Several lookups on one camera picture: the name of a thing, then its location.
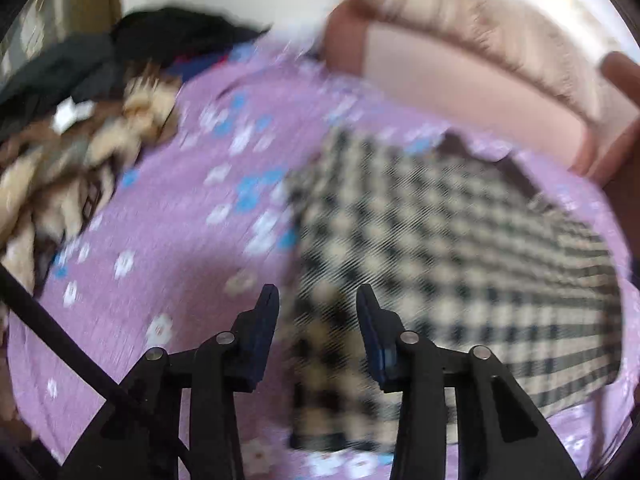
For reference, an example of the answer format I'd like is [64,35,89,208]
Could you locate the black white checked coat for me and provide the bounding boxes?
[288,130,623,453]

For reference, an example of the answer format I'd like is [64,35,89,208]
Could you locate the black clothes pile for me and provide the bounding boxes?
[1,6,267,131]

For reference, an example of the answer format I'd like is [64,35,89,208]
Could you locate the purple floral bed sheet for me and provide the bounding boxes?
[8,44,639,479]

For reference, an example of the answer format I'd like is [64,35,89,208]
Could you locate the beige brown patterned garment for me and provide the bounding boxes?
[1,70,182,295]

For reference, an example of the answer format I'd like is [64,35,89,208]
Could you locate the pink headboard cushion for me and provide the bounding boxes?
[321,0,608,182]

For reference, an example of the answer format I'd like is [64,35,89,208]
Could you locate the striped beige pillow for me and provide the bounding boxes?
[356,0,622,122]

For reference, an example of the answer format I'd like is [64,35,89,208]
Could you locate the brown wooden bed frame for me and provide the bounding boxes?
[596,50,640,212]

